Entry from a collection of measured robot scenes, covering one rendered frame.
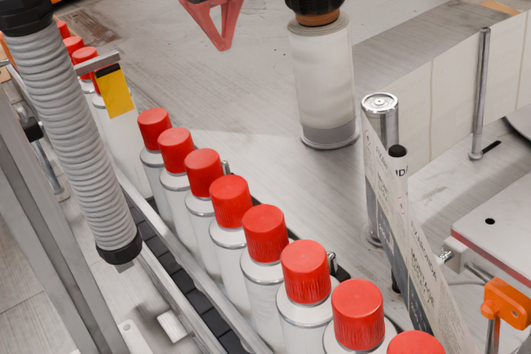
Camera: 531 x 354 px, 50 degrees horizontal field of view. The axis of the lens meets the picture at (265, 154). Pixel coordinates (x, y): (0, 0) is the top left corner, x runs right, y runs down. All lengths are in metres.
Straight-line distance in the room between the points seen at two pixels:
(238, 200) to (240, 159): 0.39
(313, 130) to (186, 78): 0.46
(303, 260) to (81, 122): 0.17
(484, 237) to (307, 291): 0.14
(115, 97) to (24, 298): 0.33
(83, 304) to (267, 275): 0.24
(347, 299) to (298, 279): 0.04
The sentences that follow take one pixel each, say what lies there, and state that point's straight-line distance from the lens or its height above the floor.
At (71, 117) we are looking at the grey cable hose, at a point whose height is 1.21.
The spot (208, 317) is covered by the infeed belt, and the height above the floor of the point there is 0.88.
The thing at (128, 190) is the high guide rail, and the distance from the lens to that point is 0.72.
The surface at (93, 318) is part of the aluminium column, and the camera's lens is 0.65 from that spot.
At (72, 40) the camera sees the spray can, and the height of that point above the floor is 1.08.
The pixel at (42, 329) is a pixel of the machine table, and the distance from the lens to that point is 0.80.
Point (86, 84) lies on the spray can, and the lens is 0.80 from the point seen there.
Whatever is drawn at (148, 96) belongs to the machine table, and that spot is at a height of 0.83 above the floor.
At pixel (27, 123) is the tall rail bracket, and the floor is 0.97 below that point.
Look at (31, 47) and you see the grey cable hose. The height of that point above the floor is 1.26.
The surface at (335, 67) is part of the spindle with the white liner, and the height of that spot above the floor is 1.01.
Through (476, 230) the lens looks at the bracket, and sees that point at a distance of 0.34.
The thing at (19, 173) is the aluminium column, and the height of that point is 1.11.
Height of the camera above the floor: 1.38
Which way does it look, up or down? 36 degrees down
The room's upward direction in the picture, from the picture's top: 11 degrees counter-clockwise
